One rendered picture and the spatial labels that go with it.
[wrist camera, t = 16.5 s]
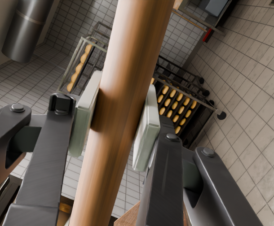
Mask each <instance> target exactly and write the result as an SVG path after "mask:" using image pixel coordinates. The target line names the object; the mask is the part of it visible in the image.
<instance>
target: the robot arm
mask: <svg viewBox="0 0 274 226"><path fill-rule="evenodd" d="M102 73H103V72H102V71H98V70H96V71H94V73H93V75H92V77H91V79H90V81H89V82H88V84H87V86H86V88H85V91H84V92H83V94H82V96H77V95H73V94H64V93H54V94H52V95H51V96H50V100H49V108H48V112H47V114H42V115H39V114H31V112H32V110H31V108H30V107H29V106H26V105H24V104H20V103H13V104H7V105H5V106H3V107H2V108H0V184H1V183H2V182H3V181H4V180H5V179H6V178H7V177H8V176H9V174H10V173H11V172H12V171H13V170H14V169H15V168H16V167H17V165H18V164H19V163H20V162H21V161H22V160H23V159H24V158H25V156H26V154H27V152H32V156H31V159H30V162H29V164H28V167H27V170H26V173H25V175H24V178H23V181H22V183H21V186H20V189H19V192H18V195H17V198H16V200H15V203H12V204H11V205H10V207H9V209H8V211H7V214H6V217H5V219H4V222H3V225H2V226H57V221H58V215H59V205H60V199H61V193H62V186H63V179H64V173H65V168H66V160H67V154H68V156H72V157H77V158H78V157H79V156H81V154H82V151H83V148H84V145H85V142H86V139H87V136H88V133H89V130H90V127H91V124H92V119H93V114H94V110H95V105H96V101H97V96H98V91H99V87H100V82H101V78H102ZM148 164H149V166H148ZM147 166H148V169H147ZM133 168H134V170H135V171H140V172H144V171H146V169H147V172H146V175H145V178H144V181H143V185H144V186H143V191H142V195H141V201H140V206H139V210H138V215H137V221H136V225H135V226H184V213H183V201H184V203H185V206H186V210H187V212H188V215H189V218H190V222H191V224H192V226H263V224H262V223H261V221H260V219H259V218H258V216H257V215H256V213H255V212H254V210H253V208H252V207H251V205H250V204H249V202H248V200H247V199H246V197H245V196H244V194H243V193H242V191H241V190H240V188H239V186H238V185H237V183H236V182H235V180H234V179H233V177H232V175H231V174H230V172H229V171H228V169H227V167H226V166H225V164H224V163H223V161H222V159H221V158H220V157H219V155H218V154H217V153H216V152H215V151H213V150H212V149H210V148H206V147H197V148H196V149H195V152H193V151H191V150H189V149H187V148H185V147H183V146H182V140H181V139H180V138H179V137H178V136H176V134H175V130H174V126H173V122H172V120H171V119H170V118H169V117H165V116H161V115H159V112H158V106H157V99H156V92H155V87H154V85H153V84H150V87H149V90H148V93H147V96H146V100H145V103H144V106H143V110H142V113H141V117H140V120H139V123H138V126H137V130H136V133H135V136H134V150H133Z"/></svg>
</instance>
